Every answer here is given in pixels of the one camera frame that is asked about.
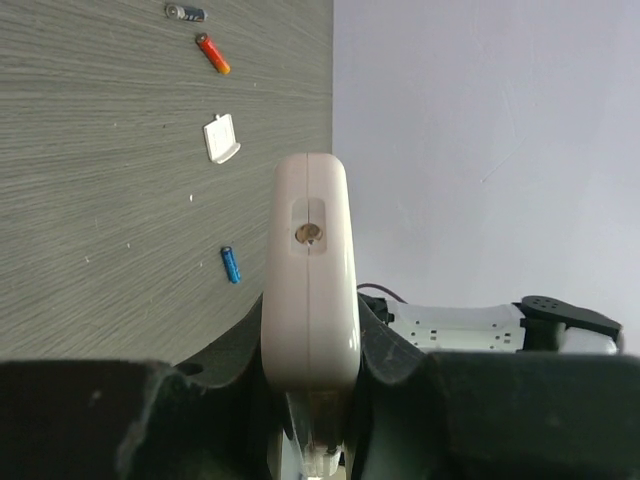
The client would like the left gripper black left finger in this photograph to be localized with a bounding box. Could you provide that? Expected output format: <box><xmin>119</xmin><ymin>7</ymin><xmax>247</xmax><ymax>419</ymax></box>
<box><xmin>1</xmin><ymin>306</ymin><xmax>282</xmax><ymax>479</ymax></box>

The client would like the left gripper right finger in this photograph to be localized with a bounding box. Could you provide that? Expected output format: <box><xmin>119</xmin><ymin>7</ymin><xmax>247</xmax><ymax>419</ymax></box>
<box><xmin>346</xmin><ymin>296</ymin><xmax>639</xmax><ymax>479</ymax></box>

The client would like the white remote control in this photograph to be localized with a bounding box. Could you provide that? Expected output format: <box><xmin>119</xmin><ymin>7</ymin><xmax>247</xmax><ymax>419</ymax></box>
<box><xmin>261</xmin><ymin>153</ymin><xmax>361</xmax><ymax>478</ymax></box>

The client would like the white battery cover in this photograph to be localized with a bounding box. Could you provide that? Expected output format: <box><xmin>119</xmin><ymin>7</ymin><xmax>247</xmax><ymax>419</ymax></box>
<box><xmin>203</xmin><ymin>114</ymin><xmax>241</xmax><ymax>165</ymax></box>

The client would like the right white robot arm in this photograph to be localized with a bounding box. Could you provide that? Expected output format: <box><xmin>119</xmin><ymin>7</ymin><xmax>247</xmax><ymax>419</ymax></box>
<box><xmin>362</xmin><ymin>295</ymin><xmax>624</xmax><ymax>355</ymax></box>

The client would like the blue battery right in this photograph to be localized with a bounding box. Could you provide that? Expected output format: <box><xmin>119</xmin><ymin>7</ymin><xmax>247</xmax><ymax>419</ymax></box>
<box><xmin>220</xmin><ymin>246</ymin><xmax>241</xmax><ymax>284</ymax></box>

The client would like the red orange battery centre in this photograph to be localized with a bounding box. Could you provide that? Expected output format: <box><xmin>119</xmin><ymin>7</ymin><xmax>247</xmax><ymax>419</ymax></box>
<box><xmin>195</xmin><ymin>33</ymin><xmax>231</xmax><ymax>75</ymax></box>

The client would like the black battery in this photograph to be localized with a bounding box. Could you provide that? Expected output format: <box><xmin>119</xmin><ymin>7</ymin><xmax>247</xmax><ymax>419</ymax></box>
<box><xmin>164</xmin><ymin>3</ymin><xmax>208</xmax><ymax>23</ymax></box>

